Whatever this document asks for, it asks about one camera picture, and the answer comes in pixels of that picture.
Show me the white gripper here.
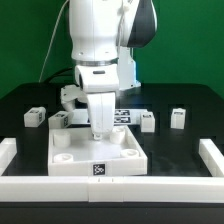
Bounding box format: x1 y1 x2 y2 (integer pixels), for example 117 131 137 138
75 64 119 139

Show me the white square tabletop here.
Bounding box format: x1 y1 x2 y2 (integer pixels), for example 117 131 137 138
48 126 148 176

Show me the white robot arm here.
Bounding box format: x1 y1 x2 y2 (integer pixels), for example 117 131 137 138
69 0 157 139

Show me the white base sheet with tags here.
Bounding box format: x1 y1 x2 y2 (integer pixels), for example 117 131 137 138
72 109 146 125

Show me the white U-shaped obstacle fence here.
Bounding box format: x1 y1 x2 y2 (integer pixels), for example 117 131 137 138
0 138 224 203

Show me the black cable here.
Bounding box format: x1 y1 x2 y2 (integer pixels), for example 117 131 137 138
43 67 74 84

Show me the white cable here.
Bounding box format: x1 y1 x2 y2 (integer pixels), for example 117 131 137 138
38 0 70 83

